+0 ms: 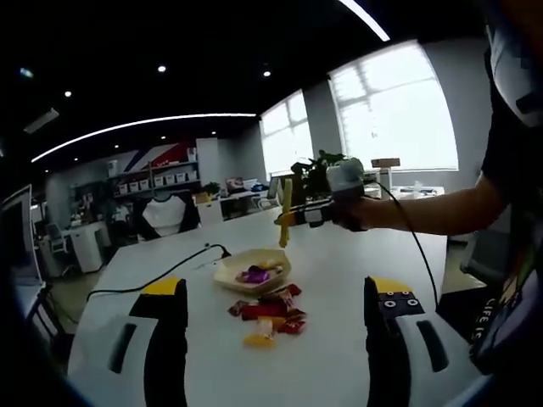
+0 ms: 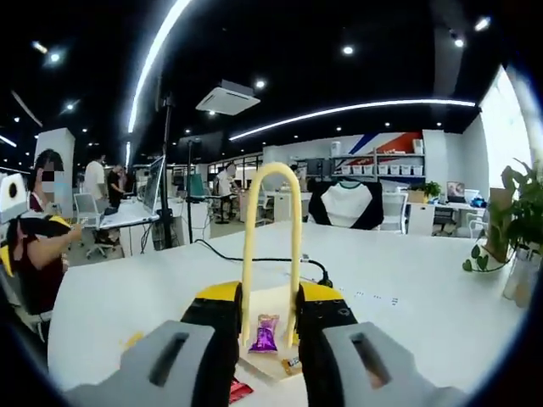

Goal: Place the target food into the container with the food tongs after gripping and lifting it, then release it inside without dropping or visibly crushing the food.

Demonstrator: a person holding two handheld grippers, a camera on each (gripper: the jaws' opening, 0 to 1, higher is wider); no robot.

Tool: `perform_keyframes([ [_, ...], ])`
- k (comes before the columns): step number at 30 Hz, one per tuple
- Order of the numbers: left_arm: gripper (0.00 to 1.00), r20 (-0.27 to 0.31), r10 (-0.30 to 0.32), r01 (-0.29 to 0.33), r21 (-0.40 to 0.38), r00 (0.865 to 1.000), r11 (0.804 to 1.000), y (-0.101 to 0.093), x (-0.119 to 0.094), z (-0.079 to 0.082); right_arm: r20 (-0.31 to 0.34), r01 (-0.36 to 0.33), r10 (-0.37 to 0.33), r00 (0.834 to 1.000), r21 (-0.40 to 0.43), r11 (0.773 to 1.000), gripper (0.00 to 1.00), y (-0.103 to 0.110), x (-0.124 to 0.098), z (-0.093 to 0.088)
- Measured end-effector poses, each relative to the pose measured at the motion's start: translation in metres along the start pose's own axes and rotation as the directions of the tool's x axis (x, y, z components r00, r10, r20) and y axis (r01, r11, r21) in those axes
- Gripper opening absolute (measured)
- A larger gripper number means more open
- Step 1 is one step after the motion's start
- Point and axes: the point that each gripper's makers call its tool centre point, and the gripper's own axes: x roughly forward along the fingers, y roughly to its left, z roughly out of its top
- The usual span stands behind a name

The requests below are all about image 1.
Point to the orange candy food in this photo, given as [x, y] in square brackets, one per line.
[254, 340]

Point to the white mesh office chair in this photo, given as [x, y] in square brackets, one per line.
[54, 237]

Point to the white ceiling light strip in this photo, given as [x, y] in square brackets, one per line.
[369, 22]
[212, 115]

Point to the white tall tower device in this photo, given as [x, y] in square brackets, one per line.
[385, 176]

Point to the cardboard box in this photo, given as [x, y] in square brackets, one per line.
[386, 163]

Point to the black white office chair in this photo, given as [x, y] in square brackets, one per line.
[163, 214]

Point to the shelf with white bins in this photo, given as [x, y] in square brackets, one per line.
[157, 180]

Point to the yellow food tongs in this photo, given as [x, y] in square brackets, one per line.
[288, 195]

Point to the white chest device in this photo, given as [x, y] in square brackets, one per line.
[505, 80]

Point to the beige hexagonal paper container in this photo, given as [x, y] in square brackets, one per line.
[231, 275]

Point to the yellow box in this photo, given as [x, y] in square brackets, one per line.
[203, 198]

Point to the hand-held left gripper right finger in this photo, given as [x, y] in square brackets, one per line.
[415, 364]

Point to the ceiling air conditioner vent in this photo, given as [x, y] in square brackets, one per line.
[41, 120]

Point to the white low cabinet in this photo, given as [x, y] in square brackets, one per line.
[210, 214]

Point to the pile of red snack packets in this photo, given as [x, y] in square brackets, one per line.
[271, 310]

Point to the purple snack packet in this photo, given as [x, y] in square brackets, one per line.
[254, 277]

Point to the person's right hand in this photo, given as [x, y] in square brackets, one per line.
[356, 214]

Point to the brown small snack packet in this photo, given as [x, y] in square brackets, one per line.
[237, 308]

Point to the white office desk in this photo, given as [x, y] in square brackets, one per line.
[87, 246]

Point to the green potted plant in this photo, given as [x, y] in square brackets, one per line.
[314, 169]

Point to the small open laptop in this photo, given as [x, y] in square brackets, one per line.
[235, 185]

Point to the white open laptop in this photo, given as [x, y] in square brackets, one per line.
[17, 229]

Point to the small green plant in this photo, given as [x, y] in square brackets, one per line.
[211, 188]

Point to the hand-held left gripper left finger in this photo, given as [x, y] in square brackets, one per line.
[127, 364]

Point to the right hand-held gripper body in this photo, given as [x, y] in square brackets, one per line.
[345, 180]

